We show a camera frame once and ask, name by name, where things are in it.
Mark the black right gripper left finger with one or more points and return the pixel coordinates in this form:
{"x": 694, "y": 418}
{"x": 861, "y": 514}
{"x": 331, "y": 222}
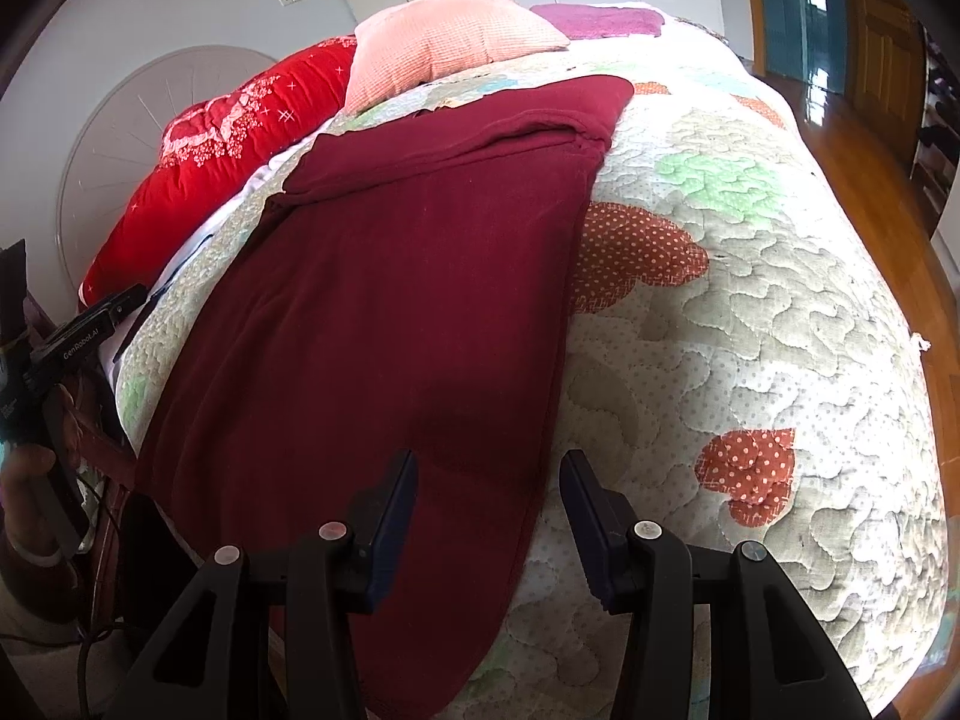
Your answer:
{"x": 268, "y": 635}

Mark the dark red long-sleeve garment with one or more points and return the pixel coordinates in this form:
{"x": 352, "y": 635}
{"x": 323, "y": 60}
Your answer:
{"x": 409, "y": 288}

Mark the person's left hand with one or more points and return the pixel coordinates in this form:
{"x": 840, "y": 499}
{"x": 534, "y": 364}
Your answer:
{"x": 24, "y": 524}

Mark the white round headboard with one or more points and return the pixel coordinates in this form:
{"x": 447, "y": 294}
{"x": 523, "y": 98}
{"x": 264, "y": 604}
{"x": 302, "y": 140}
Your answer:
{"x": 120, "y": 141}

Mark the red floral quilted comforter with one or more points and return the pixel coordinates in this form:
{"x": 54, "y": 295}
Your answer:
{"x": 207, "y": 154}

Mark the patchwork quilted bedspread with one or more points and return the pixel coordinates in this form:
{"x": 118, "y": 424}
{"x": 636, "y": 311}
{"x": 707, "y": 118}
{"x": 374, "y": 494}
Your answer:
{"x": 737, "y": 365}

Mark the pink checkered pillow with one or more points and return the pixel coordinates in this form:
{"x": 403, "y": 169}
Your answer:
{"x": 421, "y": 41}

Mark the white shelving unit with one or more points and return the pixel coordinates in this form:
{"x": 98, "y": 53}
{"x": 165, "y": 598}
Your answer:
{"x": 935, "y": 164}

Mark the wooden door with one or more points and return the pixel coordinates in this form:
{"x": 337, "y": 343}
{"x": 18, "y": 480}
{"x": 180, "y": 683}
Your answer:
{"x": 888, "y": 79}

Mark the magenta pillow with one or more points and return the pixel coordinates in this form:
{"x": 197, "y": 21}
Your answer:
{"x": 579, "y": 22}

